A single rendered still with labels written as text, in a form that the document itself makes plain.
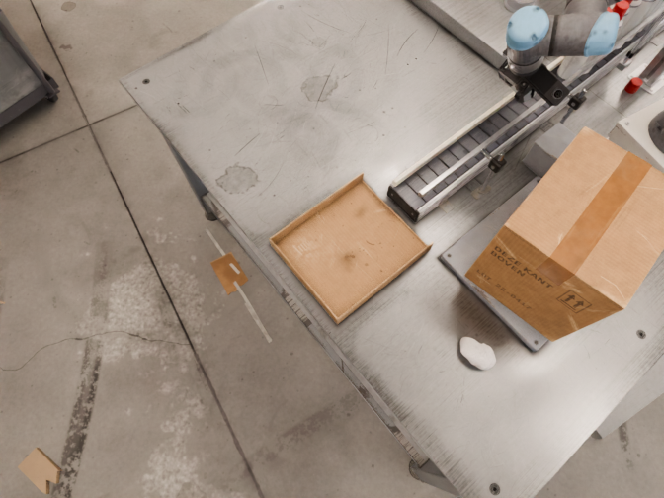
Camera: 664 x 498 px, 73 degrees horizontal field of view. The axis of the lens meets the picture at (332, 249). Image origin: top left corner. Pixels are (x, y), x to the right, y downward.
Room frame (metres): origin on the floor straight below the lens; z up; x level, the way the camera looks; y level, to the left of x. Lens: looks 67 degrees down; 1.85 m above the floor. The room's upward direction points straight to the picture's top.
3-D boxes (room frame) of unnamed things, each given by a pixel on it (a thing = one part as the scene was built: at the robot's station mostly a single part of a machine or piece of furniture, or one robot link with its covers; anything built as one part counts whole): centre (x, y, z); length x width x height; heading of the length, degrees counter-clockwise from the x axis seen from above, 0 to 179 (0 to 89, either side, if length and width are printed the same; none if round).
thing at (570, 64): (0.97, -0.66, 0.98); 0.05 x 0.05 x 0.20
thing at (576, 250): (0.40, -0.50, 0.99); 0.30 x 0.24 x 0.27; 139
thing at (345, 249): (0.45, -0.05, 0.85); 0.30 x 0.26 x 0.04; 130
